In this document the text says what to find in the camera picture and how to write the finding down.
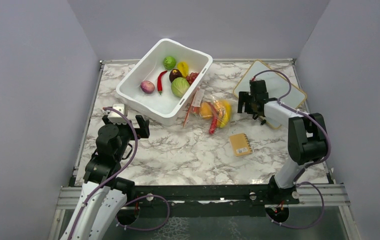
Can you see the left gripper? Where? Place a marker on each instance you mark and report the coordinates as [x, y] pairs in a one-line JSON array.
[[143, 130]]

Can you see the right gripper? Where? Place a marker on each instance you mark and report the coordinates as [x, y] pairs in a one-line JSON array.
[[244, 97]]

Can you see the clear zip top bag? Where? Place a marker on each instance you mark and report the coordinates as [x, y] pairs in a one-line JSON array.
[[200, 96]]

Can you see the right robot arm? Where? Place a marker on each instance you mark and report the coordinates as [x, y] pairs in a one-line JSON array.
[[307, 140]]

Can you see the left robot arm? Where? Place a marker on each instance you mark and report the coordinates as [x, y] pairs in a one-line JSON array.
[[103, 192]]

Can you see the red chili in bag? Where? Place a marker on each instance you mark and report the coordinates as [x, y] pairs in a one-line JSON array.
[[215, 119]]

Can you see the orange fake fruit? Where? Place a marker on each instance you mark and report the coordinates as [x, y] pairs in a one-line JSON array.
[[205, 111]]

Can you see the purple onion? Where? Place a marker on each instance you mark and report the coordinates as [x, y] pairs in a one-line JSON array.
[[147, 87]]

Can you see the white plastic bin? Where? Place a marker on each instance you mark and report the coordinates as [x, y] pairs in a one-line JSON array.
[[165, 107]]

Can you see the small yellow notebook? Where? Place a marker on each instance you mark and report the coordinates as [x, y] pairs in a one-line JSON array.
[[240, 145]]

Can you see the red chili pepper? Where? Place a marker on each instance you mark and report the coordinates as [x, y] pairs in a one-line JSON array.
[[159, 82]]

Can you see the green cabbage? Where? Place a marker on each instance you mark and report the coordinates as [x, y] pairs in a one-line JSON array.
[[179, 86]]

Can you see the dark purple fruit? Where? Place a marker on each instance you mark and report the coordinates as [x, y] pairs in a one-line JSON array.
[[174, 74]]

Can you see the red grapes bunch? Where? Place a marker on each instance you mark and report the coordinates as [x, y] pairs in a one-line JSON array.
[[192, 77]]

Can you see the small green lime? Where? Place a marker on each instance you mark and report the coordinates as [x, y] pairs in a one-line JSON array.
[[169, 62]]

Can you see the yellow bell pepper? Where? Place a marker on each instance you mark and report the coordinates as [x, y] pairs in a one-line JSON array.
[[183, 68]]

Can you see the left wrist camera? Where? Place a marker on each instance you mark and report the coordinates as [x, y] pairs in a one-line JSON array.
[[116, 118]]

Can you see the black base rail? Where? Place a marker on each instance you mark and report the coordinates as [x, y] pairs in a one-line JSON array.
[[193, 201]]

